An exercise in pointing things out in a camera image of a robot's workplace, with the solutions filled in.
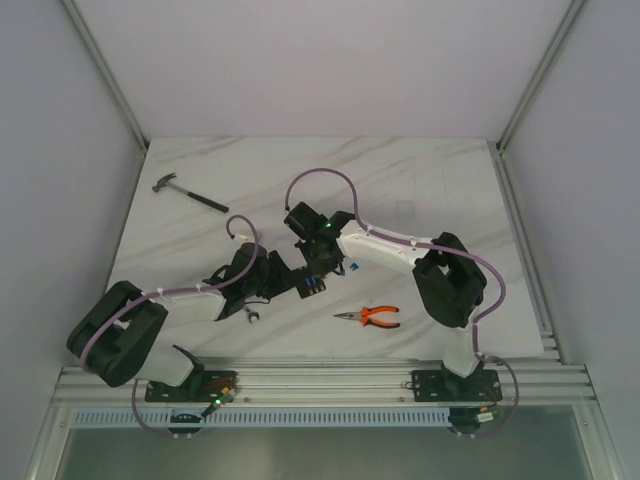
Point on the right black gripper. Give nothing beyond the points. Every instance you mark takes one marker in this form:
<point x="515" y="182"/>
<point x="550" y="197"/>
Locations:
<point x="318" y="269"/>

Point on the aluminium frame post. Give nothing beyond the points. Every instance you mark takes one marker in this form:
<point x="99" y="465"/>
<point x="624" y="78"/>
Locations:
<point x="544" y="67"/>
<point x="87" y="39"/>

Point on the white slotted cable duct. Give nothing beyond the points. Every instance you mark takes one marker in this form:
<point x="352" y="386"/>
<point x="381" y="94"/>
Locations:
<point x="263" y="417"/>

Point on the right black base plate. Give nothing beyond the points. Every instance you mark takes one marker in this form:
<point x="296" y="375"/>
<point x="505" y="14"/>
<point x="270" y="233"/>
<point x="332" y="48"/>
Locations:
<point x="441" y="385"/>

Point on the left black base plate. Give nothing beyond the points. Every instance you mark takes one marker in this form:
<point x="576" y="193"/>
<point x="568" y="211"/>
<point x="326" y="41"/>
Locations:
<point x="203" y="387"/>

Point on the clear plastic fuse box cover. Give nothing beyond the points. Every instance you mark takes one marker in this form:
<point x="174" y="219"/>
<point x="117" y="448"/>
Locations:
<point x="406" y="210"/>

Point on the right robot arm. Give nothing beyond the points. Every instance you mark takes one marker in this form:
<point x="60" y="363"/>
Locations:
<point x="450" y="284"/>

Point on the left silver wrench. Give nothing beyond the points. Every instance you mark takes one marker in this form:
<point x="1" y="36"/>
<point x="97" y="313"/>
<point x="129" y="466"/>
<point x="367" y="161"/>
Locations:
<point x="252" y="315"/>

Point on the black fuse box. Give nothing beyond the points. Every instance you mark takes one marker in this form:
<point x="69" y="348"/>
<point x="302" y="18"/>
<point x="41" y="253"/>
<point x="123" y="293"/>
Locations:
<point x="312" y="285"/>

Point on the orange handled needle-nose pliers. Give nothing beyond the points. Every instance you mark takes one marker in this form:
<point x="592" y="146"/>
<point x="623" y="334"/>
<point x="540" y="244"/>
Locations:
<point x="368" y="317"/>

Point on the claw hammer black handle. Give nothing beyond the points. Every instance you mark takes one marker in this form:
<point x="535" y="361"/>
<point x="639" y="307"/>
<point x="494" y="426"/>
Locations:
<point x="167" y="181"/>

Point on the aluminium mounting rail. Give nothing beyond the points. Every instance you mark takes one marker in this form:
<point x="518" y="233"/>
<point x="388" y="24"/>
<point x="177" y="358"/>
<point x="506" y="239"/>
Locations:
<point x="380" y="382"/>

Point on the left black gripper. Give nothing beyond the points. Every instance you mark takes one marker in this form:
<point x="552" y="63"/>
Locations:
<point x="298" y="278"/>

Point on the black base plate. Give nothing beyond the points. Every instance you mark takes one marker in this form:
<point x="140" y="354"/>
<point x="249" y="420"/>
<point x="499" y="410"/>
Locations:
<point x="441" y="385"/>
<point x="203" y="387"/>

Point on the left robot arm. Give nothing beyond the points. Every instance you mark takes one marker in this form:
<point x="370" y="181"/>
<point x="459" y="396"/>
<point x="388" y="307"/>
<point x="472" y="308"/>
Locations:
<point x="118" y="339"/>

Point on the right aluminium frame post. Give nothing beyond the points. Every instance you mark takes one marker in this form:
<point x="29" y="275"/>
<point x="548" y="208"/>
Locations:
<point x="544" y="67"/>

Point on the left aluminium frame post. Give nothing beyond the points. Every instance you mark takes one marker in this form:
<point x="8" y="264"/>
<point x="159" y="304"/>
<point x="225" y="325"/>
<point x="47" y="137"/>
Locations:
<point x="87" y="39"/>

